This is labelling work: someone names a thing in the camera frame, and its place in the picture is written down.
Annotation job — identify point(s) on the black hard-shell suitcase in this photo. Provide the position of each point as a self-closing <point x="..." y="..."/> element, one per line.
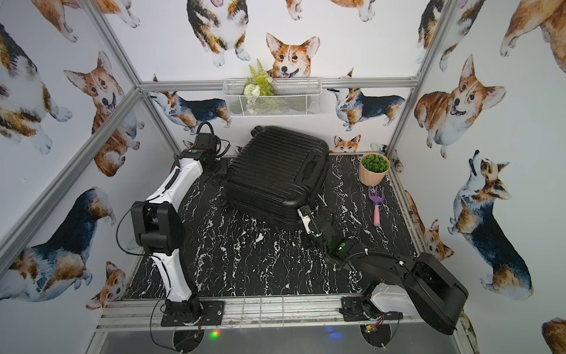
<point x="275" y="174"/>

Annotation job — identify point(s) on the white wire wall basket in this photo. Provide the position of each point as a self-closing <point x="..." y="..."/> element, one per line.
<point x="278" y="98"/>

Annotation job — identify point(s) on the purple pink garden fork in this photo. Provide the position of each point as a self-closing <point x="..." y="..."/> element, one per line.
<point x="377" y="197"/>

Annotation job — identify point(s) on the artificial fern with white flower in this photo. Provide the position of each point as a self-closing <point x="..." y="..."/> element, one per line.
<point x="259" y="92"/>

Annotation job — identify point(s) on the green artificial succulent plant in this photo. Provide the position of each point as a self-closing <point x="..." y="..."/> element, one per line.
<point x="375" y="163"/>

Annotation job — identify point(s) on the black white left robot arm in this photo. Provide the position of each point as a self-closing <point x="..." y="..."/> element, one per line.
<point x="158" y="229"/>

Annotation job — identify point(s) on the peach plastic flower pot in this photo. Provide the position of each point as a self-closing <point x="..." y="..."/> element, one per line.
<point x="368" y="178"/>

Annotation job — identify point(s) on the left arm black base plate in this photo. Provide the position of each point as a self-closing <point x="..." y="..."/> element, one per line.
<point x="204" y="313"/>

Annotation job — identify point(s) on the aluminium front rail frame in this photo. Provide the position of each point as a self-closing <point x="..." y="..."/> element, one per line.
<point x="267" y="324"/>

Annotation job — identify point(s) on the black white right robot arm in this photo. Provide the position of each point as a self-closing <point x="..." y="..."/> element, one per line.
<point x="398" y="283"/>

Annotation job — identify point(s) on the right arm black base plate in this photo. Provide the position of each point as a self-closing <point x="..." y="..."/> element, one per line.
<point x="358" y="309"/>

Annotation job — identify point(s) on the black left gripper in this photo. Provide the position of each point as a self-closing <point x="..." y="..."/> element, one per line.
<point x="211" y="156"/>

